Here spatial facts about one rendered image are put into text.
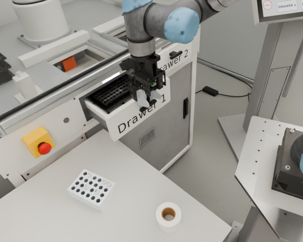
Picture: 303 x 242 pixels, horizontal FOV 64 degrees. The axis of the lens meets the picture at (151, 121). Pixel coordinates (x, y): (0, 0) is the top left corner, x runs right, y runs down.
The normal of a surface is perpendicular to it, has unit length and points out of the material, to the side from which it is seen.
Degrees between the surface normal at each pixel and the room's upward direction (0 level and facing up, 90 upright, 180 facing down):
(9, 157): 90
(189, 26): 90
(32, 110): 90
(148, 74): 90
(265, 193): 0
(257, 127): 0
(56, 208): 0
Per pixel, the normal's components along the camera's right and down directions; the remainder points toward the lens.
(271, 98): 0.14, 0.68
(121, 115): 0.71, 0.44
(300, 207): -0.08, -0.72
